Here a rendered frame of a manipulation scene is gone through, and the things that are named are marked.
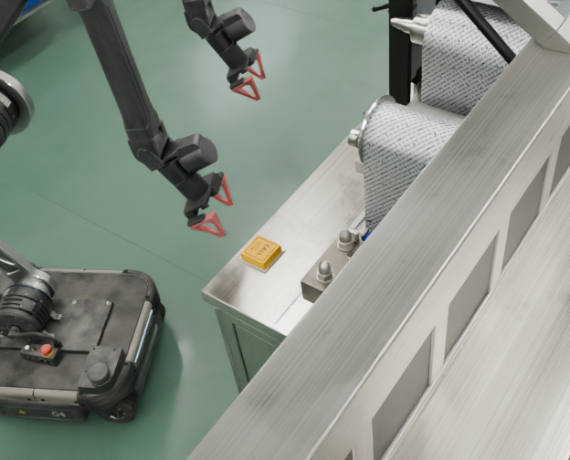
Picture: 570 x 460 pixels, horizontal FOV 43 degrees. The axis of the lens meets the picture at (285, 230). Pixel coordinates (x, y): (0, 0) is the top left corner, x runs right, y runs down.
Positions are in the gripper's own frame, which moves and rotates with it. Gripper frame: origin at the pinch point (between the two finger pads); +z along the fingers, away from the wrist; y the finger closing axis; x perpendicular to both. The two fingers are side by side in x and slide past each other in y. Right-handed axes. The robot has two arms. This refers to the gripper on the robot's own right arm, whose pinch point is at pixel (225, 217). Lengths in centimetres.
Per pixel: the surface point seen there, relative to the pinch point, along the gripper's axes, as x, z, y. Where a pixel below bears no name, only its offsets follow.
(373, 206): -31.5, 11.5, -1.4
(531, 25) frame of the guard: -78, -28, -28
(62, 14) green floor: 207, 3, 281
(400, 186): -40.6, 6.8, -4.4
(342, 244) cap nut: -23.3, 13.0, -7.3
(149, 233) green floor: 112, 57, 92
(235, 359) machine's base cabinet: 20.7, 32.8, -11.8
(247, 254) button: 3.3, 12.2, 0.2
